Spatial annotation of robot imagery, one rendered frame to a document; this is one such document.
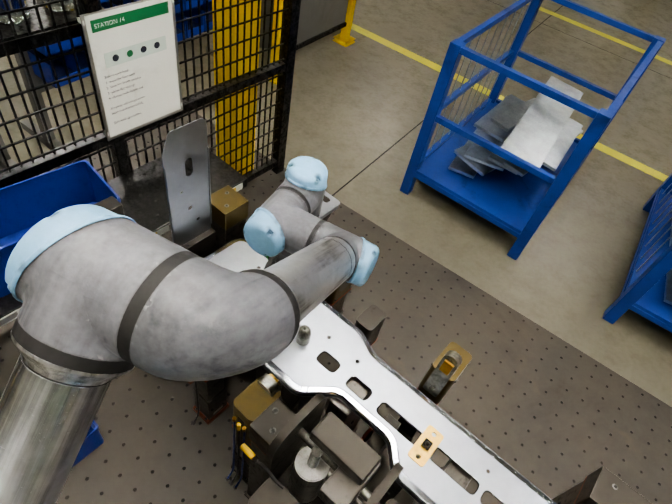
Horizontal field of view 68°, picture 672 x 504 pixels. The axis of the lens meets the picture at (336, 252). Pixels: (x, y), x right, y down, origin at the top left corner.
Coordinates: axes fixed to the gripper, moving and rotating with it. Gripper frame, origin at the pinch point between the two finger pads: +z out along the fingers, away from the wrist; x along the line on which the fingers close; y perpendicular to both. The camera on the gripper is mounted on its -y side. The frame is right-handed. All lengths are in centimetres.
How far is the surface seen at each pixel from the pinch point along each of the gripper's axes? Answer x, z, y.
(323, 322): 2.0, 5.3, 12.7
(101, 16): -2, -38, -55
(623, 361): 154, 102, 101
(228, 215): 5.2, 0.8, -23.6
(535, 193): 212, 85, 15
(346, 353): -0.4, 5.1, 21.7
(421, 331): 40, 35, 27
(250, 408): -26.2, -1.5, 17.9
